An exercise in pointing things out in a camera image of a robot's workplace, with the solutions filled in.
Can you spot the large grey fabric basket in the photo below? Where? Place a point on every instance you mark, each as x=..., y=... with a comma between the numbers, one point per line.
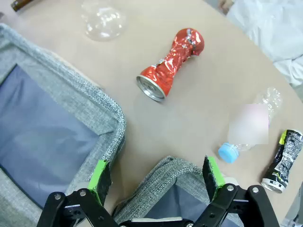
x=52, y=118

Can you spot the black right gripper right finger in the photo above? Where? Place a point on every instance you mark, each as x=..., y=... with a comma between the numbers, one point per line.
x=233, y=201

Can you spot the crushed black energy drink can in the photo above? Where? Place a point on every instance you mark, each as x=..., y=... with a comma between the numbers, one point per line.
x=282, y=163

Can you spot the crushed red soda can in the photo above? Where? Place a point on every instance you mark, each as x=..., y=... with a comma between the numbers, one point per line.
x=174, y=62

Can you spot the small grey fabric basket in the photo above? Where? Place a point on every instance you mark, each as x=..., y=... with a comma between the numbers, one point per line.
x=170, y=189

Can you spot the brown glass bottle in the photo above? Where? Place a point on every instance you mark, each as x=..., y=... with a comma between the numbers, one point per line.
x=20, y=4

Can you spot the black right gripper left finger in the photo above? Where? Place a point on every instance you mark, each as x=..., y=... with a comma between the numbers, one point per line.
x=78, y=205

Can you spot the clear bottle with blue cap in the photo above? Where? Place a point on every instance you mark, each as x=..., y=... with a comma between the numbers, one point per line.
x=251, y=127

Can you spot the person in white coat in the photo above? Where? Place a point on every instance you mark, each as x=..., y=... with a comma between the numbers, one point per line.
x=270, y=30

